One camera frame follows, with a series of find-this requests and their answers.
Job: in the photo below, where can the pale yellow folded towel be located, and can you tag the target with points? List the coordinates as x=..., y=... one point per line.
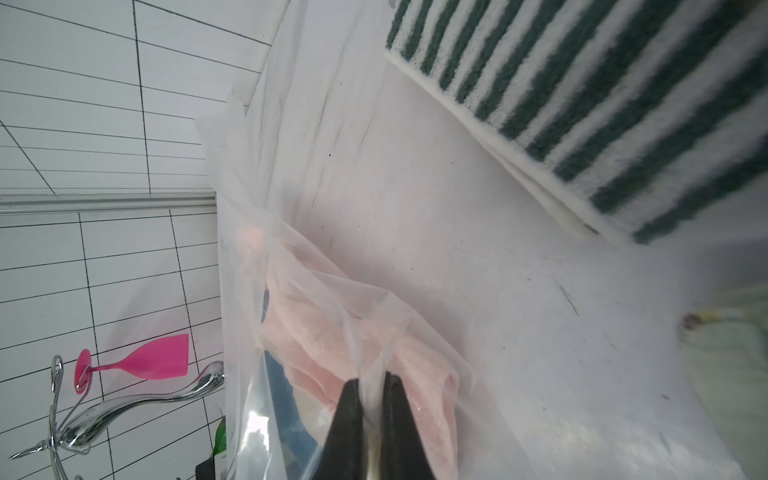
x=723, y=351

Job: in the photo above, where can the clear plastic vacuum bag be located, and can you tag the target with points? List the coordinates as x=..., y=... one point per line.
x=241, y=145

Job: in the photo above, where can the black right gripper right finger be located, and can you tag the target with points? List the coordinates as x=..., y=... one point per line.
x=403, y=456

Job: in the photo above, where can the green white striped towel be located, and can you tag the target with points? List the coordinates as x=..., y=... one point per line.
x=644, y=122

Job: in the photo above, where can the colourful snack packet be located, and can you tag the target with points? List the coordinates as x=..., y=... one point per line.
x=215, y=467

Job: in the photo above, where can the pink towel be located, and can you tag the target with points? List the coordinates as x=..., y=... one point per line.
x=383, y=334

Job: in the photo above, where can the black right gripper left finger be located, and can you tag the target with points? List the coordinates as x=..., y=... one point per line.
x=343, y=456

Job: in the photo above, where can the blue and beige towel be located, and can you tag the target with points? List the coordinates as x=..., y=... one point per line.
x=304, y=352

